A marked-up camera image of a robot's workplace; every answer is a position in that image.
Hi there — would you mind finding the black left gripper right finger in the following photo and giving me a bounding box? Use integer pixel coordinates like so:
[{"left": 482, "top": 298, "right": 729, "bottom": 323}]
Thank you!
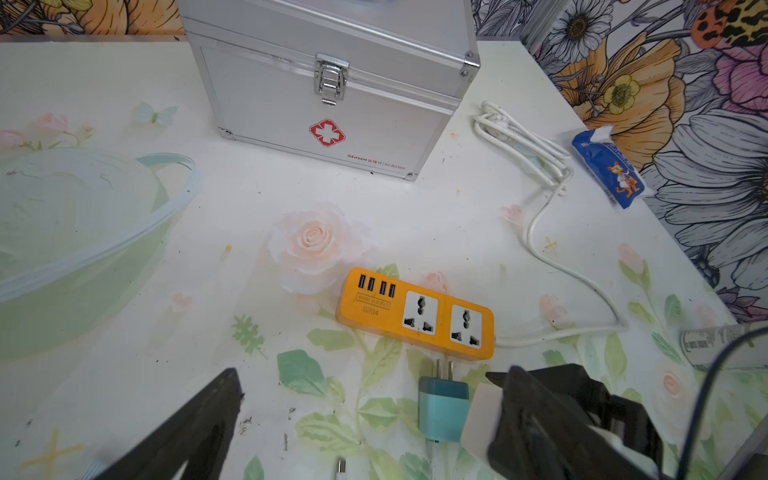
[{"left": 485, "top": 364, "right": 663, "bottom": 479}]

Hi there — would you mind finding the orange power strip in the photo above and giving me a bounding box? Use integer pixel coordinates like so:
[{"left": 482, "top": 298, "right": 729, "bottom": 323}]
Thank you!
[{"left": 336, "top": 268, "right": 495, "bottom": 361}]

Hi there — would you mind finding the blue snack packet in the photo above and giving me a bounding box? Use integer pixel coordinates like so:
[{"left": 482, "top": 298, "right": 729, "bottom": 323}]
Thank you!
[{"left": 571, "top": 125, "right": 647, "bottom": 210}]

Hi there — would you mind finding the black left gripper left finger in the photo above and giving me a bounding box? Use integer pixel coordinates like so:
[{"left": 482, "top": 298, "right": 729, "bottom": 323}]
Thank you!
[{"left": 98, "top": 368, "right": 244, "bottom": 479}]

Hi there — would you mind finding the teal USB charger plug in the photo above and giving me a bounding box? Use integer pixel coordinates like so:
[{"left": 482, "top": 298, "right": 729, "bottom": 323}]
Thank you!
[{"left": 418, "top": 360, "right": 470, "bottom": 443}]

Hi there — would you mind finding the white power strip cable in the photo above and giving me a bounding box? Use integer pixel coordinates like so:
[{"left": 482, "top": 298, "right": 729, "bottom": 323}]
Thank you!
[{"left": 472, "top": 100, "right": 630, "bottom": 349}]

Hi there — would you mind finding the silver aluminium first aid case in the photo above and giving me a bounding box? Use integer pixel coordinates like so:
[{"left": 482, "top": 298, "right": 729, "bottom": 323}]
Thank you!
[{"left": 179, "top": 0, "right": 481, "bottom": 181}]

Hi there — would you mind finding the clear green plastic bowl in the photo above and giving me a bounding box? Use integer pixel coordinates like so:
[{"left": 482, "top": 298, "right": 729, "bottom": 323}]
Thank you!
[{"left": 1, "top": 147, "right": 202, "bottom": 362}]

